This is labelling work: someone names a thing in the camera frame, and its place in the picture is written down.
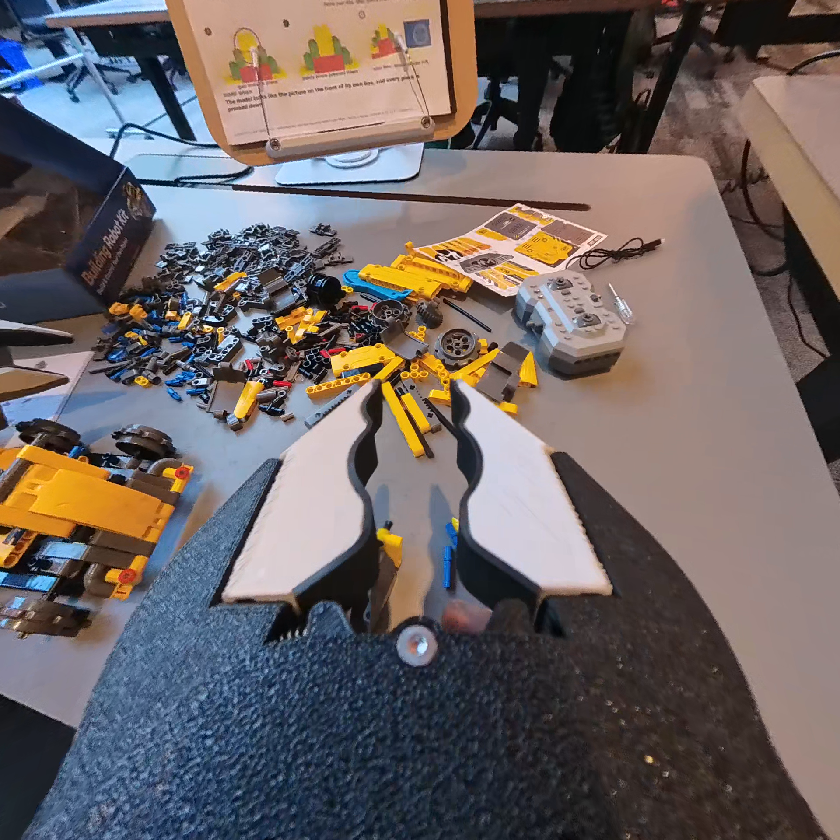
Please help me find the yellow grey toy claw assembly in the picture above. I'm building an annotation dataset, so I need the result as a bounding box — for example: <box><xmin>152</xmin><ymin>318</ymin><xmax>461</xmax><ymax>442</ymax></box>
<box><xmin>366</xmin><ymin>520</ymin><xmax>406</xmax><ymax>632</ymax></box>

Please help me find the heap of yellow toy beams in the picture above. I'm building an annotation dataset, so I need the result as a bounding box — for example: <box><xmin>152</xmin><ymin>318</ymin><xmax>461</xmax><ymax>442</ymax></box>
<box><xmin>304</xmin><ymin>336</ymin><xmax>540</xmax><ymax>462</ymax></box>

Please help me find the small clear screwdriver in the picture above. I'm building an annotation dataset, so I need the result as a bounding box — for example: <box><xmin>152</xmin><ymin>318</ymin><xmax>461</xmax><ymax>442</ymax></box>
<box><xmin>605</xmin><ymin>282</ymin><xmax>637</xmax><ymax>327</ymax></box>

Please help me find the grey toy motor hub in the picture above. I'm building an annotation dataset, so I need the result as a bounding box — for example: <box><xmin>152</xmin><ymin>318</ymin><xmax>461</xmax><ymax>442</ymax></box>
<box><xmin>512</xmin><ymin>269</ymin><xmax>629</xmax><ymax>378</ymax></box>

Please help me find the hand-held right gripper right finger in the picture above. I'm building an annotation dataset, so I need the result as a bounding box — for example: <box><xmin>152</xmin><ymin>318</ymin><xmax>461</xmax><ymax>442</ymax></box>
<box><xmin>449</xmin><ymin>379</ymin><xmax>614</xmax><ymax>599</ymax></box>

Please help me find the thin black toy axle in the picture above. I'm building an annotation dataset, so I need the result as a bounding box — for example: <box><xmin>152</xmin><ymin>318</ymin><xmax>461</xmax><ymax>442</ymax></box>
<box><xmin>440</xmin><ymin>295</ymin><xmax>494</xmax><ymax>335</ymax></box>

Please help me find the white instruction booklet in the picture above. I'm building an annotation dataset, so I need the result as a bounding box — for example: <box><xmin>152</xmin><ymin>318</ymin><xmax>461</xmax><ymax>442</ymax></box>
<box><xmin>0</xmin><ymin>350</ymin><xmax>95</xmax><ymax>432</ymax></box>

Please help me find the grey office desk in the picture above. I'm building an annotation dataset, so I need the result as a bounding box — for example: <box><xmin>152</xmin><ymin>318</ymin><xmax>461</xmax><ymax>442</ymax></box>
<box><xmin>472</xmin><ymin>0</ymin><xmax>691</xmax><ymax>156</ymax></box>
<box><xmin>737</xmin><ymin>74</ymin><xmax>840</xmax><ymax>368</ymax></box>
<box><xmin>45</xmin><ymin>0</ymin><xmax>199</xmax><ymax>143</ymax></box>

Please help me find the yellow toy frame part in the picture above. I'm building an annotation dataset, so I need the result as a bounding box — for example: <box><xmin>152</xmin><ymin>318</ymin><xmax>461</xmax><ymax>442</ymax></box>
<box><xmin>356</xmin><ymin>241</ymin><xmax>475</xmax><ymax>298</ymax></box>

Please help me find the yellow toy vehicle model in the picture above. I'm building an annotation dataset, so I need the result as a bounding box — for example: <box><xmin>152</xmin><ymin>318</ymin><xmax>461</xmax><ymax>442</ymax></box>
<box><xmin>0</xmin><ymin>419</ymin><xmax>196</xmax><ymax>642</ymax></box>

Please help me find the yellow black sticker sheet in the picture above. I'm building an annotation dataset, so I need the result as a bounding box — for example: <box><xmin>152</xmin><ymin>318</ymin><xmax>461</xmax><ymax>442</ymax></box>
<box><xmin>412</xmin><ymin>202</ymin><xmax>609</xmax><ymax>299</ymax></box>

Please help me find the large black toy tyre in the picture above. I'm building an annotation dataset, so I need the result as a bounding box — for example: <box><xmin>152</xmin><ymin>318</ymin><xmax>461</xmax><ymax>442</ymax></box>
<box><xmin>306</xmin><ymin>271</ymin><xmax>347</xmax><ymax>307</ymax></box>

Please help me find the dark grey cardboard box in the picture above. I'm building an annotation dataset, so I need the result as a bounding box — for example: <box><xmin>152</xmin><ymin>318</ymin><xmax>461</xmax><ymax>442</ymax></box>
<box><xmin>0</xmin><ymin>94</ymin><xmax>158</xmax><ymax>327</ymax></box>

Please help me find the pile of small building pieces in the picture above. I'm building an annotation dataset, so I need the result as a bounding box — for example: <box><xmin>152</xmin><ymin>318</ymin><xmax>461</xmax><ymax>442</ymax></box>
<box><xmin>87</xmin><ymin>222</ymin><xmax>370</xmax><ymax>432</ymax></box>

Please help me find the grey toothed toy rack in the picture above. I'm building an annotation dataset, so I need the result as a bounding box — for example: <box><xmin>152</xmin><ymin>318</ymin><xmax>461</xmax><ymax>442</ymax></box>
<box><xmin>302</xmin><ymin>386</ymin><xmax>370</xmax><ymax>432</ymax></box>

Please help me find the black usb cable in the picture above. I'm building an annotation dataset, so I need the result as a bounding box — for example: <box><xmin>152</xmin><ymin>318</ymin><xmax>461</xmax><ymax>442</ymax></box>
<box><xmin>579</xmin><ymin>236</ymin><xmax>666</xmax><ymax>273</ymax></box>

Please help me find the white stand base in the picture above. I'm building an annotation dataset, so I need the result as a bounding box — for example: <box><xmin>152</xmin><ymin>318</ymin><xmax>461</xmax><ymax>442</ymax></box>
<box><xmin>274</xmin><ymin>140</ymin><xmax>425</xmax><ymax>187</ymax></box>

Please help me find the grey spoked toy wheel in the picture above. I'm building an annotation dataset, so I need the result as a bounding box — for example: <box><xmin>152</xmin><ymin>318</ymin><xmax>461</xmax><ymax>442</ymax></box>
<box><xmin>435</xmin><ymin>327</ymin><xmax>480</xmax><ymax>366</ymax></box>
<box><xmin>366</xmin><ymin>297</ymin><xmax>412</xmax><ymax>330</ymax></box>

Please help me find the long yellow toy beam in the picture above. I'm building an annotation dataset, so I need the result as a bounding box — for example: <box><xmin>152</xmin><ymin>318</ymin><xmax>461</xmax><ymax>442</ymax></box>
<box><xmin>379</xmin><ymin>379</ymin><xmax>429</xmax><ymax>460</ymax></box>

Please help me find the printed paper sheet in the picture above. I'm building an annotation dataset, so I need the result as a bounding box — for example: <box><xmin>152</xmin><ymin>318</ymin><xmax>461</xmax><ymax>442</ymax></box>
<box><xmin>196</xmin><ymin>0</ymin><xmax>458</xmax><ymax>140</ymax></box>

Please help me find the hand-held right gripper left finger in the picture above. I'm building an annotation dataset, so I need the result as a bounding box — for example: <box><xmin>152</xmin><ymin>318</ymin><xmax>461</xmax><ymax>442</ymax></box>
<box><xmin>221</xmin><ymin>379</ymin><xmax>384</xmax><ymax>605</ymax></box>

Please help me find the person's right hand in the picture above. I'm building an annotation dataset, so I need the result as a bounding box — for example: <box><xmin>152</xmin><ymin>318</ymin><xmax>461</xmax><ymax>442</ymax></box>
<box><xmin>440</xmin><ymin>599</ymin><xmax>491</xmax><ymax>632</ymax></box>

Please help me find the blue curved toy panel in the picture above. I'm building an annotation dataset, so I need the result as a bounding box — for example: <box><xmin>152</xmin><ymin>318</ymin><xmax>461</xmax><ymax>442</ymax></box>
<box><xmin>341</xmin><ymin>266</ymin><xmax>422</xmax><ymax>305</ymax></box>

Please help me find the black power cable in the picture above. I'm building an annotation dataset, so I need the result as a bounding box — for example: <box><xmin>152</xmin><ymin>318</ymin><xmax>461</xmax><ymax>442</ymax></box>
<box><xmin>107</xmin><ymin>120</ymin><xmax>255</xmax><ymax>186</ymax></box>

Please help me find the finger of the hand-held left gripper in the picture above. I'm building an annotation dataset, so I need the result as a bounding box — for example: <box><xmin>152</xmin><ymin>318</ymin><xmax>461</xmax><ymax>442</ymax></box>
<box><xmin>0</xmin><ymin>319</ymin><xmax>76</xmax><ymax>349</ymax></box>
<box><xmin>0</xmin><ymin>366</ymin><xmax>71</xmax><ymax>404</ymax></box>

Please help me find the short yellow toy beam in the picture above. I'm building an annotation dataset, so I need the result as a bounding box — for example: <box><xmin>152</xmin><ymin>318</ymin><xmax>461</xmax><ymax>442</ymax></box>
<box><xmin>399</xmin><ymin>391</ymin><xmax>433</xmax><ymax>435</ymax></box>

